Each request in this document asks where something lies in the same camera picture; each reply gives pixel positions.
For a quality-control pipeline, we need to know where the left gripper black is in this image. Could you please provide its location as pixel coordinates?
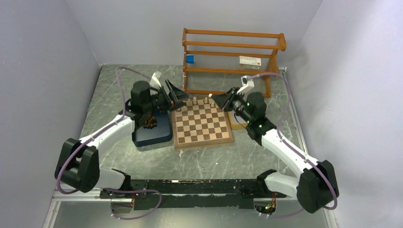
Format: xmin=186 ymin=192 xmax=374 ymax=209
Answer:
xmin=143 ymin=79 xmax=192 ymax=113

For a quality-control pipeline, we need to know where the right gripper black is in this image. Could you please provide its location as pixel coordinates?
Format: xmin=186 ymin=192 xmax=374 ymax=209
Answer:
xmin=211 ymin=87 xmax=252 ymax=124

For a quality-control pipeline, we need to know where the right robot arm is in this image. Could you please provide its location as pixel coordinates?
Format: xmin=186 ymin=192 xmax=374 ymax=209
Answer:
xmin=209 ymin=87 xmax=339 ymax=213

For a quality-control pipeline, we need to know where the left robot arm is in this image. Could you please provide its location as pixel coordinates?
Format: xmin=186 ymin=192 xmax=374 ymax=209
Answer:
xmin=55 ymin=80 xmax=190 ymax=198

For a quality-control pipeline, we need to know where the pile of brown chess pieces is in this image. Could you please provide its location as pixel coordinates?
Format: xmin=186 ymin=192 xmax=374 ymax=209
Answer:
xmin=142 ymin=113 xmax=158 ymax=129

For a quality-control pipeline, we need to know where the wooden chessboard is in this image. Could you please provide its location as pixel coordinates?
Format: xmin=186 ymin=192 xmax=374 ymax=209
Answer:
xmin=171 ymin=96 xmax=234 ymax=150

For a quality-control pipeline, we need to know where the blue box on shelf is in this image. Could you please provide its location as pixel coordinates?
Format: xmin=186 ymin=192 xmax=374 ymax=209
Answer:
xmin=185 ymin=55 xmax=195 ymax=64

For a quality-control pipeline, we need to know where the orange wooden shelf rack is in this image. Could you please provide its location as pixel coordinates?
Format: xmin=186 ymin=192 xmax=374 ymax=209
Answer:
xmin=182 ymin=28 xmax=287 ymax=95

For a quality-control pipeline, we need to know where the white red box on shelf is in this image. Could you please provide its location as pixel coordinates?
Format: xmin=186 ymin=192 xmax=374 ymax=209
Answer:
xmin=239 ymin=56 xmax=261 ymax=68

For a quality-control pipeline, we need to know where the dark blue tray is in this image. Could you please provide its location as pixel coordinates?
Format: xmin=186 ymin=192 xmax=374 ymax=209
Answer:
xmin=132 ymin=111 xmax=173 ymax=147

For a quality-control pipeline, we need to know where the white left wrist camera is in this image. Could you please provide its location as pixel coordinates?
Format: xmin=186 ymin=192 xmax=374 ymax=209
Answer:
xmin=149 ymin=71 xmax=162 ymax=90

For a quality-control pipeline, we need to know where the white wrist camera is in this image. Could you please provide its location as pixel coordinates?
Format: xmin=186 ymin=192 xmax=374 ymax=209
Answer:
xmin=237 ymin=76 xmax=254 ymax=95
xmin=149 ymin=71 xmax=162 ymax=90

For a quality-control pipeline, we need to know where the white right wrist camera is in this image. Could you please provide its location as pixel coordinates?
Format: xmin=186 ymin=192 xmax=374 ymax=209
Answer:
xmin=237 ymin=76 xmax=254 ymax=95

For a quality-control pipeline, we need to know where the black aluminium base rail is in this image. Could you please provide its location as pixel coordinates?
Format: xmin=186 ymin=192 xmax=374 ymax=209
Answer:
xmin=52 ymin=178 xmax=330 ymax=210

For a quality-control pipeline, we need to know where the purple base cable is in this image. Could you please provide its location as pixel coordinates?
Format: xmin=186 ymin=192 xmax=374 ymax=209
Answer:
xmin=110 ymin=189 xmax=163 ymax=220

